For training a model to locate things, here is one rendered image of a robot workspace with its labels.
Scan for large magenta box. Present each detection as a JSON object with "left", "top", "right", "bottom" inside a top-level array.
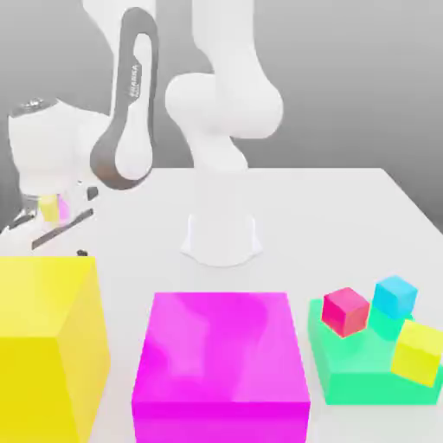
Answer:
[{"left": 131, "top": 292, "right": 311, "bottom": 443}]

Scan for small yellow cube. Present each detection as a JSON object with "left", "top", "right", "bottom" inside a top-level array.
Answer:
[{"left": 390, "top": 318, "right": 443, "bottom": 388}]

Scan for small red cube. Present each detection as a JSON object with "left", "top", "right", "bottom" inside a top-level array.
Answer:
[{"left": 320, "top": 286, "right": 372, "bottom": 339}]

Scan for large green box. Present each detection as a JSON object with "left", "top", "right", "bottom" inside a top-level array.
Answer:
[{"left": 307, "top": 299, "right": 443, "bottom": 407}]

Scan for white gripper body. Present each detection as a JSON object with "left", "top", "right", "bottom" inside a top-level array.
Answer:
[{"left": 26, "top": 204, "right": 102, "bottom": 258}]

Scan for large yellow box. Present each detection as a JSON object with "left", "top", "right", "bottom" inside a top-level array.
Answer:
[{"left": 0, "top": 255, "right": 112, "bottom": 443}]

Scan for small cyan cube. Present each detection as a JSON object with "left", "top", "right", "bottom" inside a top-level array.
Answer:
[{"left": 372, "top": 275, "right": 419, "bottom": 322}]

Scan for small green cube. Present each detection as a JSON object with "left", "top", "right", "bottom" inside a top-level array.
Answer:
[{"left": 368, "top": 305, "right": 415, "bottom": 343}]

